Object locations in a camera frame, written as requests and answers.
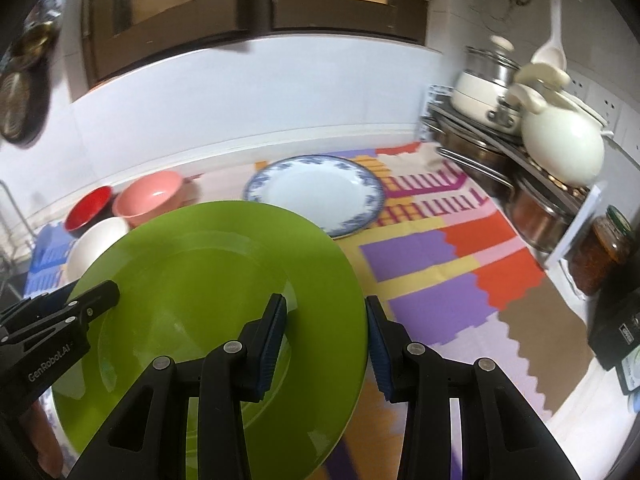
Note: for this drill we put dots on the colourful patterned mat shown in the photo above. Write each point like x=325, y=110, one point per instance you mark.
x=425, y=270

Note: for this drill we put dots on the wall socket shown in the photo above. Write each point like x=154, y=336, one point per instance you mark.
x=602, y=97

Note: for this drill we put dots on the stainless steel pots on rack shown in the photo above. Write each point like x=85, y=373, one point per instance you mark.
x=575, y=220

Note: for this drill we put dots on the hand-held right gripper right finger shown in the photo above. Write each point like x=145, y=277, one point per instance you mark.
x=378, y=360

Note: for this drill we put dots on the copper pan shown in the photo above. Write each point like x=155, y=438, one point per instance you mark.
x=475, y=157

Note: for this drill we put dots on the white ladle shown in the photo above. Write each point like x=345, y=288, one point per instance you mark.
x=550, y=52

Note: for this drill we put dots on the blue patterned white plate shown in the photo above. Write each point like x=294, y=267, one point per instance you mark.
x=310, y=190

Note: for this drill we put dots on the person's left forearm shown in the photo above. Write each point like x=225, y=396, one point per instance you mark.
x=45, y=440

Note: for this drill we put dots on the red bowl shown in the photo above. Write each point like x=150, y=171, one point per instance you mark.
x=87, y=210

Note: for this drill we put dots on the steel pot with lid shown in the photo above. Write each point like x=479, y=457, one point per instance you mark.
x=492, y=62

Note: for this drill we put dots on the white ceramic casserole pot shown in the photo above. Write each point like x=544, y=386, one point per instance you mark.
x=560, y=145

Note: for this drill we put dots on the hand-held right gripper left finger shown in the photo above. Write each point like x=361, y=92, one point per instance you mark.
x=272, y=350

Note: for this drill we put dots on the copper pot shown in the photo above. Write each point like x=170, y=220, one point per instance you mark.
x=537, y=215

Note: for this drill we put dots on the glass jar of chili sauce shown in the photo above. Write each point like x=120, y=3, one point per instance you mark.
x=600, y=250

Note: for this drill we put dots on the black round strainer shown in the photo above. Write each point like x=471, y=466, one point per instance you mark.
x=22, y=110

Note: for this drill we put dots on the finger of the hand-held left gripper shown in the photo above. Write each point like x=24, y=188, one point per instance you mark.
x=97, y=300
x=35, y=307

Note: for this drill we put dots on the green plate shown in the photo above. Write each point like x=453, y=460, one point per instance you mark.
x=200, y=270

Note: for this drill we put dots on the dark wooden cabinet door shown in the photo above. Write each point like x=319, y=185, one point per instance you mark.
x=410, y=0
x=100, y=10

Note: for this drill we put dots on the black kitchen scale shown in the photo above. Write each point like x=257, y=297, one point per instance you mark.
x=615, y=330

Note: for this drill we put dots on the white bowl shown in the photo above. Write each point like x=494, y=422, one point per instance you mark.
x=97, y=245

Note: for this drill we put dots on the pink bowl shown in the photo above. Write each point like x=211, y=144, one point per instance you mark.
x=150, y=195

